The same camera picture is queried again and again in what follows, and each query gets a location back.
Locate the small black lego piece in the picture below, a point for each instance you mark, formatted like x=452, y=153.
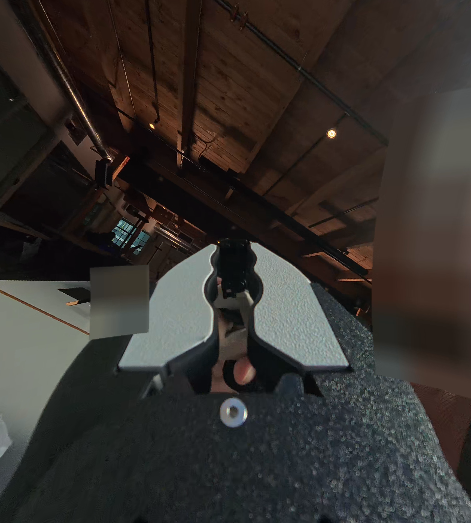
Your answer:
x=235, y=265

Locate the black ceiling conduit pipe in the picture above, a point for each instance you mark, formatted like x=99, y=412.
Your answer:
x=301, y=65

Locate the long ceiling duct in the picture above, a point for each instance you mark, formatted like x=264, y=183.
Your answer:
x=64, y=82

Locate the black hanging monitor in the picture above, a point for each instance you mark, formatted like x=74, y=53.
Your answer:
x=105, y=172

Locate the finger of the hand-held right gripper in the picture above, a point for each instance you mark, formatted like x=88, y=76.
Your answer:
x=231, y=323

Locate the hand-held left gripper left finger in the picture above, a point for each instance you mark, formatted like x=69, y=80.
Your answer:
x=166, y=323

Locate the dark framed window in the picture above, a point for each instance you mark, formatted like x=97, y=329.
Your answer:
x=129, y=235

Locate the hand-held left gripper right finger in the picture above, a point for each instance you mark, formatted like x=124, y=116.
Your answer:
x=301, y=323

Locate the person's right hand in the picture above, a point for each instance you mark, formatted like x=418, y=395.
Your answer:
x=239, y=373

